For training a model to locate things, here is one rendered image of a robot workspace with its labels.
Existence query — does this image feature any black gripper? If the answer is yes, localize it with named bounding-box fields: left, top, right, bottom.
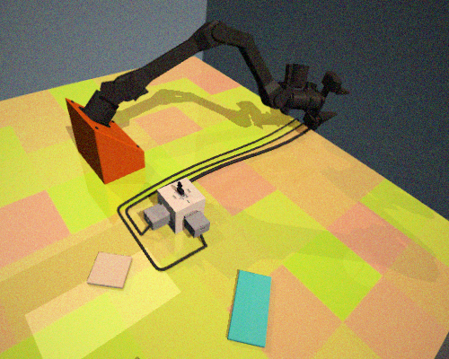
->
left=303, top=71, right=350, bottom=130

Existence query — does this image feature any flat peach square pad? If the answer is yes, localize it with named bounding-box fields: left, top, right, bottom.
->
left=86, top=251, right=132, bottom=289

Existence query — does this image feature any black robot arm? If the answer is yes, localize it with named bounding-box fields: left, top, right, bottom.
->
left=78, top=20, right=317, bottom=128

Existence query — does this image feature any teal rectangular block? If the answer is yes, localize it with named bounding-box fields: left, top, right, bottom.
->
left=227, top=270, right=271, bottom=348

